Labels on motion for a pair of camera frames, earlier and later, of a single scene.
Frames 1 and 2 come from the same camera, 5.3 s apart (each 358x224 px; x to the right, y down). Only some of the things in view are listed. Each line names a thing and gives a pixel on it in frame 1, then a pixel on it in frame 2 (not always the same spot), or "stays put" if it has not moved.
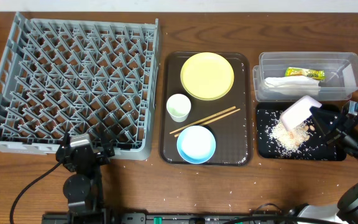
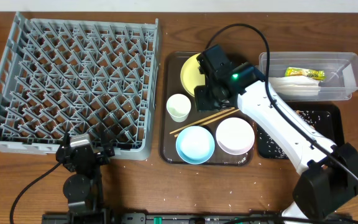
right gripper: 344,128 → 201,102
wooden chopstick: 203,119 stays put
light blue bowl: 196,144 stays put
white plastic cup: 178,106 stays put
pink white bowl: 298,113 → 235,135
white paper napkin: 291,86 stays put
